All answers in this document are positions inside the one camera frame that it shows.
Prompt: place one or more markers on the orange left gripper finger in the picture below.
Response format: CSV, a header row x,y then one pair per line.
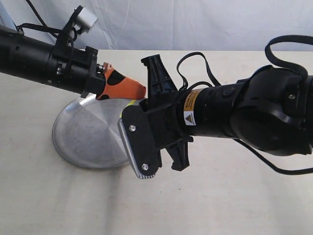
x,y
120,86

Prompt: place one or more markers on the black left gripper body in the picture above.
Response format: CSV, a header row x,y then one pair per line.
x,y
75,70

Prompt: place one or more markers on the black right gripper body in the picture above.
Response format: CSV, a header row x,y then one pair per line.
x,y
161,110

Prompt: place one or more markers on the yellow thin stick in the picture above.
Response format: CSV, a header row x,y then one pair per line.
x,y
131,102

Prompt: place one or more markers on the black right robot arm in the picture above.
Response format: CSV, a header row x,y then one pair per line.
x,y
269,112

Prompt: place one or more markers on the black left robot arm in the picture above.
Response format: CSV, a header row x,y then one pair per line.
x,y
28,58

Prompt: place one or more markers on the round steel plate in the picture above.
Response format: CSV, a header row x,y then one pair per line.
x,y
85,133

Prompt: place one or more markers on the white wrinkled backdrop cloth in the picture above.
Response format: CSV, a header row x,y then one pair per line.
x,y
183,24

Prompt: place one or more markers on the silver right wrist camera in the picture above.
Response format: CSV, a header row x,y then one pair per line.
x,y
139,142

